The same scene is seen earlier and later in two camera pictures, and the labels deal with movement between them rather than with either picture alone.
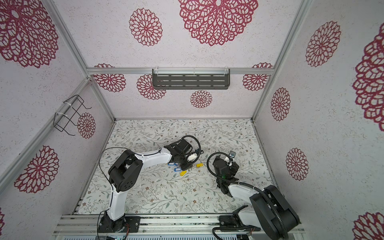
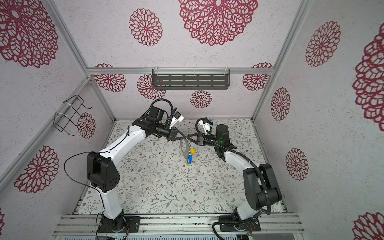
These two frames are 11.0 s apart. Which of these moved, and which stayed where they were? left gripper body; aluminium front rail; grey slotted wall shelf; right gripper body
Moved: right gripper body; left gripper body
Stayed: aluminium front rail; grey slotted wall shelf
